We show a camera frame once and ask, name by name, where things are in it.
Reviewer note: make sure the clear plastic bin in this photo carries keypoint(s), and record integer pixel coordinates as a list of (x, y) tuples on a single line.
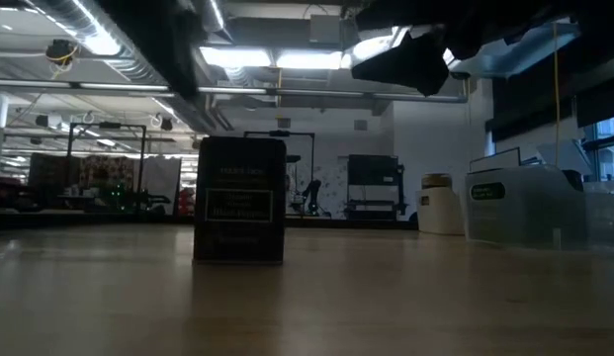
[(529, 217)]

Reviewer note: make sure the silver ventilation duct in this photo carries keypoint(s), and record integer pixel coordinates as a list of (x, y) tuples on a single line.
[(133, 71)]

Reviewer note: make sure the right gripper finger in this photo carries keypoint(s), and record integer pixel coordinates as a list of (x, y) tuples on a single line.
[(410, 64)]

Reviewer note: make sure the white plastic bin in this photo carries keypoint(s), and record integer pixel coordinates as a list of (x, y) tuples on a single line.
[(440, 215)]

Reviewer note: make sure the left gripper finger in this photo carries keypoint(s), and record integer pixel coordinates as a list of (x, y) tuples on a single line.
[(158, 39)]

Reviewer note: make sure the black robot station frame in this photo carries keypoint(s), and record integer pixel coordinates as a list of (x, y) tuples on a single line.
[(279, 133), (106, 125)]

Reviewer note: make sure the black aluminium table frame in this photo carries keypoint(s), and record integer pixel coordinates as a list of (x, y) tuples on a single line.
[(89, 221)]

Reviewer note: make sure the white sheet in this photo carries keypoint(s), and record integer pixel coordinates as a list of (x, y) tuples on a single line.
[(160, 183)]

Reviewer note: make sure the silver ceiling pipe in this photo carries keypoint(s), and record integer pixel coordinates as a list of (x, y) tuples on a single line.
[(311, 93)]

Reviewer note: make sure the black equipment cart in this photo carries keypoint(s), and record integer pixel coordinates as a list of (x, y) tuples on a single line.
[(373, 170)]

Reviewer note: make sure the window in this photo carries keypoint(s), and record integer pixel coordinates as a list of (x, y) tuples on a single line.
[(608, 148)]

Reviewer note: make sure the black ceiling camera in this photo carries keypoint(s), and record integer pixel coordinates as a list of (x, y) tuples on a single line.
[(61, 52)]

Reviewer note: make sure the white-framed panel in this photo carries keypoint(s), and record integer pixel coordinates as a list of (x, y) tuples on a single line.
[(494, 160)]

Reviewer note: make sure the patterned partition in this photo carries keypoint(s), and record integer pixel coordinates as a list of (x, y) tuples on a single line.
[(104, 170)]

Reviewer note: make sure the background black robot arm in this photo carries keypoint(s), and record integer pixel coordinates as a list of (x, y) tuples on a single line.
[(312, 193)]

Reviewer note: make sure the ceiling light panel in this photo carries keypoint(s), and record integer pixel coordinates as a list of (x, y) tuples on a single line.
[(309, 59), (235, 57)]

